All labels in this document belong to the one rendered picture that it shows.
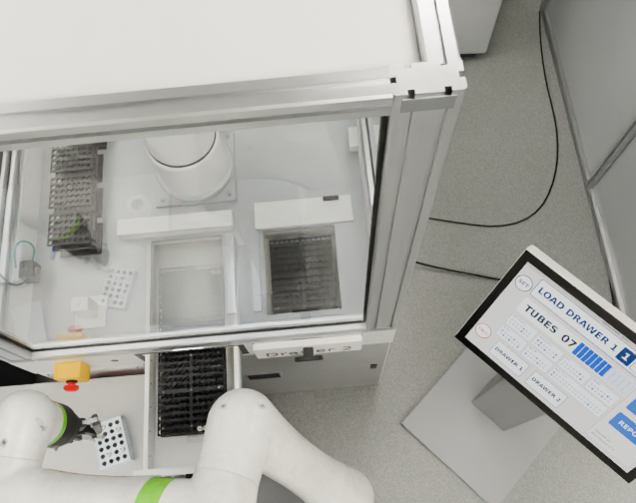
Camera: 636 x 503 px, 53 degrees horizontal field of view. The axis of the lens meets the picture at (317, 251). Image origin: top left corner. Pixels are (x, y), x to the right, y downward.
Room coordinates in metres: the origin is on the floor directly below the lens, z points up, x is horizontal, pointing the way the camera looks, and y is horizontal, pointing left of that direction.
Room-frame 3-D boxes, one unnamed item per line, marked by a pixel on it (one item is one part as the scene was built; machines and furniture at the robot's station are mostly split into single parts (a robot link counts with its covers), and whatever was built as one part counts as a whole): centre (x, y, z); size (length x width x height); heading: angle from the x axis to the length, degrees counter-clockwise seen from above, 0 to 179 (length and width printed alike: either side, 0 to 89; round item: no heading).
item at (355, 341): (0.39, 0.06, 0.87); 0.29 x 0.02 x 0.11; 88
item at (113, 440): (0.21, 0.62, 0.78); 0.12 x 0.08 x 0.04; 13
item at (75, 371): (0.39, 0.70, 0.88); 0.07 x 0.05 x 0.07; 88
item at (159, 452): (0.31, 0.37, 0.86); 0.40 x 0.26 x 0.06; 178
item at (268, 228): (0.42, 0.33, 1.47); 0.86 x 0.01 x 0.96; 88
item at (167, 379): (0.30, 0.37, 0.87); 0.22 x 0.18 x 0.06; 178
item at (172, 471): (0.10, 0.38, 0.87); 0.29 x 0.02 x 0.11; 88
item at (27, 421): (0.20, 0.59, 1.34); 0.13 x 0.11 x 0.14; 167
